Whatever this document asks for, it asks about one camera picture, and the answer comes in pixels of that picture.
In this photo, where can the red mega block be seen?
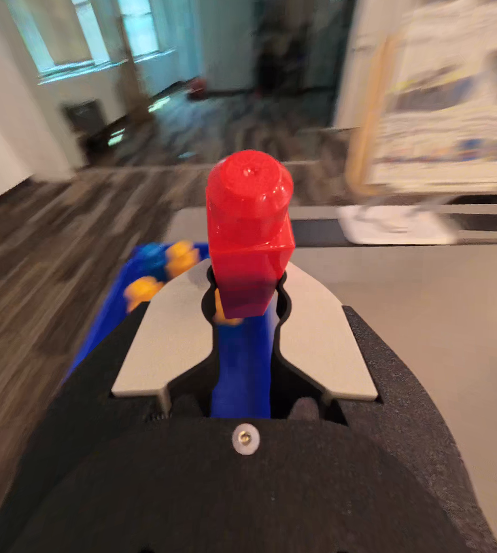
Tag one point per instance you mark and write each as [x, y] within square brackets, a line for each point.
[248, 224]
[246, 302]

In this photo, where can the group of block towers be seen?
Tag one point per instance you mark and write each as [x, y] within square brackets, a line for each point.
[181, 259]

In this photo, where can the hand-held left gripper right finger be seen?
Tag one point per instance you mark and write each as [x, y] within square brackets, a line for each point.
[322, 341]

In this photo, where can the printed instruction sheet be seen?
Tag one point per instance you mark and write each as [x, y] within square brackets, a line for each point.
[447, 108]

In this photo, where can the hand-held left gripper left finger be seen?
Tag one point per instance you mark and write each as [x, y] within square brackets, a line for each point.
[166, 341]

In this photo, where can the wooden document stand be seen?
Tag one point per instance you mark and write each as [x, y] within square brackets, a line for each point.
[397, 227]

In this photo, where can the blue plastic bin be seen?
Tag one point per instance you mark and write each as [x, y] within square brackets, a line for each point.
[239, 371]

